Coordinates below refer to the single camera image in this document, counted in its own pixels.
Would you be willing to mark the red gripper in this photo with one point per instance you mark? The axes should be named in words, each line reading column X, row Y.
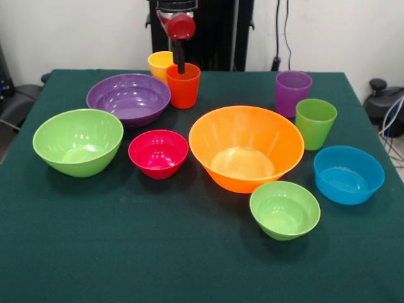
column 181, row 26

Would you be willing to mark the yellow cup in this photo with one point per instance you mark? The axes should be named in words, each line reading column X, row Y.
column 158, row 64

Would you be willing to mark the orange cup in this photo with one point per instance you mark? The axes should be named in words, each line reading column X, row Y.
column 184, row 93

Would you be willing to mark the purple bowl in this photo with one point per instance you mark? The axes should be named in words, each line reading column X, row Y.
column 127, row 101

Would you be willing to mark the pink bowl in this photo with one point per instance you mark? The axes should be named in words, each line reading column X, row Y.
column 158, row 158

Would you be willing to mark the purple cup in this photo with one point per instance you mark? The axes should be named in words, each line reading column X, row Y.
column 290, row 94

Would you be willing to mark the large orange bowl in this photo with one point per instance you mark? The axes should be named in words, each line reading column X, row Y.
column 243, row 176

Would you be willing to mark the green cup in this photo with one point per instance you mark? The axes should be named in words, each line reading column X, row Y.
column 315, row 132

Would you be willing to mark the small green bowl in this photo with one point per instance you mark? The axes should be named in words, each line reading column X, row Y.
column 284, row 217

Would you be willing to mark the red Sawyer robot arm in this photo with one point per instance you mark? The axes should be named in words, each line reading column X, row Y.
column 176, row 3

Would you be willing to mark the black robot column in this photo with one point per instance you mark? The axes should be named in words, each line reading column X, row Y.
column 221, row 38

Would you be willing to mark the large green bowl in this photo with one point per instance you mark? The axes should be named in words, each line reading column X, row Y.
column 75, row 158

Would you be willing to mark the dark green tablecloth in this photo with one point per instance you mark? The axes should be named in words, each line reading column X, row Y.
column 126, row 252

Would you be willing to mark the blue bowl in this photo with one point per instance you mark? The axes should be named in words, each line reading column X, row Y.
column 347, row 186

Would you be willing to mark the black stand frame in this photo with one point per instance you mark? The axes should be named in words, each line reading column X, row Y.
column 4, row 85

